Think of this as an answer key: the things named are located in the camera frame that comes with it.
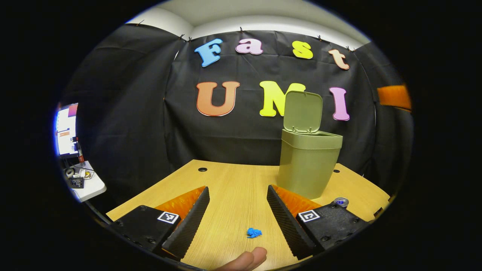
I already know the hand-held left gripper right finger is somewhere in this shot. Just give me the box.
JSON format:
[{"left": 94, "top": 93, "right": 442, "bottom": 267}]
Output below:
[{"left": 267, "top": 184, "right": 371, "bottom": 260}]

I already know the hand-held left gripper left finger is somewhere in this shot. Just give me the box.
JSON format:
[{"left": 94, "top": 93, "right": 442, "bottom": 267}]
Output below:
[{"left": 107, "top": 186, "right": 210, "bottom": 261}]

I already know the green desktop garbage bin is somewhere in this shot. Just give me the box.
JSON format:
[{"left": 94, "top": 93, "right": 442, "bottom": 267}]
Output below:
[{"left": 277, "top": 90, "right": 343, "bottom": 200}]

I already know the wooden desktop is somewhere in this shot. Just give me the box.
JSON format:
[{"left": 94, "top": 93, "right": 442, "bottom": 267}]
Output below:
[{"left": 106, "top": 159, "right": 391, "bottom": 271}]

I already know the white side table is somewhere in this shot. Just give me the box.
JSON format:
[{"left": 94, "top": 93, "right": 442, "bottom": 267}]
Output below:
[{"left": 62, "top": 161, "right": 107, "bottom": 202}]

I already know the black backdrop cloth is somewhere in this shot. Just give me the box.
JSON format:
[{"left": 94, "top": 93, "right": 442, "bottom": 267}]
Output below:
[{"left": 60, "top": 23, "right": 415, "bottom": 211}]

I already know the computer monitor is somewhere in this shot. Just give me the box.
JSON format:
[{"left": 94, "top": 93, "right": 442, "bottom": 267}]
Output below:
[{"left": 56, "top": 103, "right": 79, "bottom": 158}]

